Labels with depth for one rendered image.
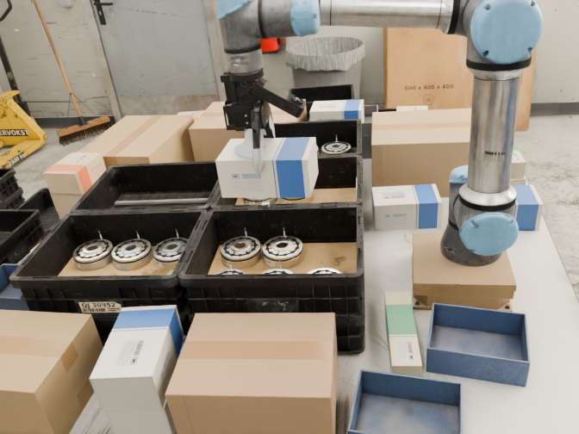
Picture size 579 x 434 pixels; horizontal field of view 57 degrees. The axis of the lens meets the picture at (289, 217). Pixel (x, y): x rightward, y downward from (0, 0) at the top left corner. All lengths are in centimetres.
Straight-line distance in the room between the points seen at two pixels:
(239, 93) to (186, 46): 348
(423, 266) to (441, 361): 28
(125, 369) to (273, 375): 28
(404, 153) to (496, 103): 71
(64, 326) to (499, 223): 95
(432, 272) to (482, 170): 33
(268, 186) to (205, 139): 95
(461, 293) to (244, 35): 77
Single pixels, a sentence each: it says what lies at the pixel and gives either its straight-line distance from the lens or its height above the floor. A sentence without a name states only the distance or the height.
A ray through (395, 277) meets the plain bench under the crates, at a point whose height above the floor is 70.
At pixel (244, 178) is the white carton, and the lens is 116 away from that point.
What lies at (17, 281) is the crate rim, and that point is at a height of 93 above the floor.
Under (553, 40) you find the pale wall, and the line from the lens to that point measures 445.
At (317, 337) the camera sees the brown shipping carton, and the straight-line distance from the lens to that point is 108.
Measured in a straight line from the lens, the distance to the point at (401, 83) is 416.
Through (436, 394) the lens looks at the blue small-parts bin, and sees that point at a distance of 116.
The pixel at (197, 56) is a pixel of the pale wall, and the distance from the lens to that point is 459.
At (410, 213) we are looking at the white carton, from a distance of 165.
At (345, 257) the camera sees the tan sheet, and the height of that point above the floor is 83.
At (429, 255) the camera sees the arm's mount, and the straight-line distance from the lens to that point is 143.
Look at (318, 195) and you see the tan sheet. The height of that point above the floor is 83.
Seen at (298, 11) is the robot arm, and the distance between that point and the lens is 105.
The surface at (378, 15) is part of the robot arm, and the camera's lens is 117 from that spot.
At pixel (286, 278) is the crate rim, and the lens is 112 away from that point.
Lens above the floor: 160
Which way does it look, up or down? 31 degrees down
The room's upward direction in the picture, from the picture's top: 6 degrees counter-clockwise
